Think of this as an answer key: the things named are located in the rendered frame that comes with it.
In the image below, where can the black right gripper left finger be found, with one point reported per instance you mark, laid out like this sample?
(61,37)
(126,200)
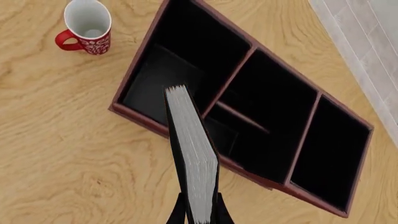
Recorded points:
(177,213)

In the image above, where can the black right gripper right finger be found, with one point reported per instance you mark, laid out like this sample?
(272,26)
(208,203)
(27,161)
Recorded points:
(222,212)

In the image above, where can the black book with grey pages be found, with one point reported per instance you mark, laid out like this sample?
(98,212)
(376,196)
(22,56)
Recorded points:
(192,151)

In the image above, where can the red-brown desk caddy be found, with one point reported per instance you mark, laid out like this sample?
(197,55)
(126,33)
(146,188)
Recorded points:
(248,93)

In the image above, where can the red patterned mug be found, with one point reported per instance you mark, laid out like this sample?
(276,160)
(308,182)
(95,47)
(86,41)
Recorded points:
(90,30)

